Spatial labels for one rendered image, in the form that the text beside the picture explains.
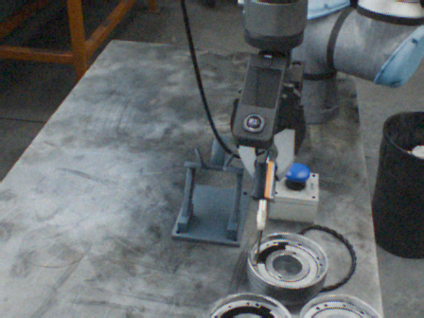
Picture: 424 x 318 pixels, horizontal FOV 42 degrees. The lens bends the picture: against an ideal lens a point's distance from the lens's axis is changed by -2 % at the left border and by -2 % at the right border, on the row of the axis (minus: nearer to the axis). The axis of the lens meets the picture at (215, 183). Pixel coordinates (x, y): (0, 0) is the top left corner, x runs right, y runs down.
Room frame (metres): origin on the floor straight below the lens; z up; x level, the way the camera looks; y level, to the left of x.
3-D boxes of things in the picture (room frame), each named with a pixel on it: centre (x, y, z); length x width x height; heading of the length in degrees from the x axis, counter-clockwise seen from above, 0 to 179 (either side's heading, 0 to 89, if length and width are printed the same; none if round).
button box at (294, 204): (0.70, -0.12, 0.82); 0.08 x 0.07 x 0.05; 173
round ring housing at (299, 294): (0.54, -0.10, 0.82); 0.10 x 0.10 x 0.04
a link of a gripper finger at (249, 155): (0.66, -0.05, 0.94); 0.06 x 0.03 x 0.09; 168
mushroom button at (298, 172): (0.70, -0.12, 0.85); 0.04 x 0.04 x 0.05
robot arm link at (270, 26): (0.64, -0.06, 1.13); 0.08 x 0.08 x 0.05
